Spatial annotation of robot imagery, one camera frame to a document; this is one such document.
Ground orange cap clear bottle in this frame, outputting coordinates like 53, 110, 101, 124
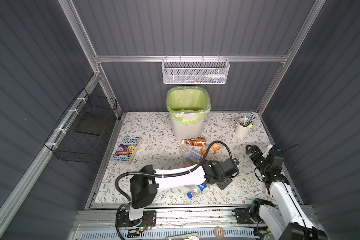
202, 143, 220, 156

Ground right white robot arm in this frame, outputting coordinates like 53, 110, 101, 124
246, 145, 328, 240

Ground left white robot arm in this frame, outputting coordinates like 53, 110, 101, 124
115, 158, 239, 221

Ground brown label bottle near bin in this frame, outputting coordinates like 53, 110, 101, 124
182, 138, 207, 147

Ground white trash bin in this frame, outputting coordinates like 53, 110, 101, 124
170, 113, 205, 139

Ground green bin liner bag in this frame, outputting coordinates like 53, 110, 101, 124
166, 86, 212, 125

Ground blue label bottle blue cap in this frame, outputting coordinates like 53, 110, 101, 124
186, 184, 207, 199

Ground blue white label bottle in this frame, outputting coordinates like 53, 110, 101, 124
180, 146, 203, 163

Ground white pen cup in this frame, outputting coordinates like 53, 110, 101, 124
234, 117, 252, 138

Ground tape roll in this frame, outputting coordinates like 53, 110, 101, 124
214, 226, 225, 240

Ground colourful paperback book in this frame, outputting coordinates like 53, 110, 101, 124
111, 136, 142, 165

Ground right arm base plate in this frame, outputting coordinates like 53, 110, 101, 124
234, 207, 257, 225

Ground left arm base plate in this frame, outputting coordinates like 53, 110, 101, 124
116, 210, 157, 228

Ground white wire wall basket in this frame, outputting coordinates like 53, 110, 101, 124
161, 57, 230, 85

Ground black wire side basket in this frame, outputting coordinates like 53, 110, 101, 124
44, 89, 118, 164

